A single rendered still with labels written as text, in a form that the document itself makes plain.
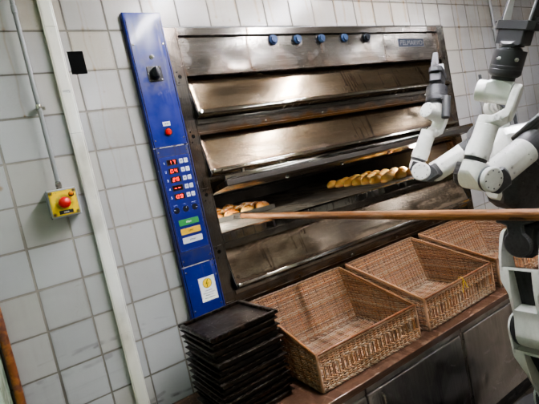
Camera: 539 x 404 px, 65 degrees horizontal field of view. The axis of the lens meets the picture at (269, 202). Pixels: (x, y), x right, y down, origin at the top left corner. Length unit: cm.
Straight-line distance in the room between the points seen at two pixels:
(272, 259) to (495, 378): 121
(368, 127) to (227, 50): 92
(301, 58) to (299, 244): 96
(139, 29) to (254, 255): 109
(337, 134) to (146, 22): 109
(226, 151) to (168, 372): 98
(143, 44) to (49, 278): 98
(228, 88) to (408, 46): 132
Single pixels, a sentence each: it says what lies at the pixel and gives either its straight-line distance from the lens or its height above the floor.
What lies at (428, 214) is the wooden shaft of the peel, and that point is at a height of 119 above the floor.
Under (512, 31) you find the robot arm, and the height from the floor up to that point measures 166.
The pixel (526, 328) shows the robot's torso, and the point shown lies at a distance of 191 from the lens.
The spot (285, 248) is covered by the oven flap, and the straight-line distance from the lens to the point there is 210.
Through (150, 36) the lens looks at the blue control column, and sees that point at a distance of 192.
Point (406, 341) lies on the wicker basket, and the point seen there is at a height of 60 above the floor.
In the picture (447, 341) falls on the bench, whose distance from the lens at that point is 212.
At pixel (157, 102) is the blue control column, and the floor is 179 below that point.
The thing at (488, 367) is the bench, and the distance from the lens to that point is 239.
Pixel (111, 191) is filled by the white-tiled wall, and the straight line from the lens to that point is 177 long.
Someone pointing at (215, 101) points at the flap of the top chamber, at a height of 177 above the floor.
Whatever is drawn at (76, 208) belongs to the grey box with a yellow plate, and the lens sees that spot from 167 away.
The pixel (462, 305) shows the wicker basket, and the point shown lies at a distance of 225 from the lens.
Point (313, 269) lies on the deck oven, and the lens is 221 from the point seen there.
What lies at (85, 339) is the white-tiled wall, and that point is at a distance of 181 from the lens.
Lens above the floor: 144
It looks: 5 degrees down
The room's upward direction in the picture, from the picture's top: 12 degrees counter-clockwise
